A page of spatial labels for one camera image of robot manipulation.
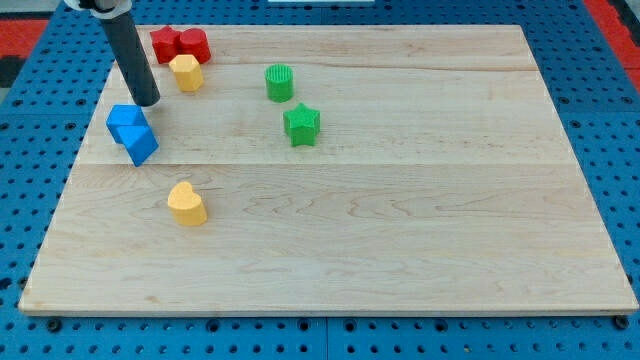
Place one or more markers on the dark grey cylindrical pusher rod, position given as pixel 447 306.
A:
pixel 129 53

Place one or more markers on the red star block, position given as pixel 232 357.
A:
pixel 165 43

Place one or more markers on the red cylinder block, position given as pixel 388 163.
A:
pixel 194 41

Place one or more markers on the yellow heart block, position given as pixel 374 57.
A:
pixel 186 206

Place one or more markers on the yellow hexagon block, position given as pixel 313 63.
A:
pixel 187 72

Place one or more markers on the green star block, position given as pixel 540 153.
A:
pixel 302 125

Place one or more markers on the green cylinder block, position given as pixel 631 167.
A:
pixel 279 83

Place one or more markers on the light wooden board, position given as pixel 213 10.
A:
pixel 442 183

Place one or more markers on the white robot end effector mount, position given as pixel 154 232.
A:
pixel 101 9

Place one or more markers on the blue triangle block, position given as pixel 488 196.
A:
pixel 139 142

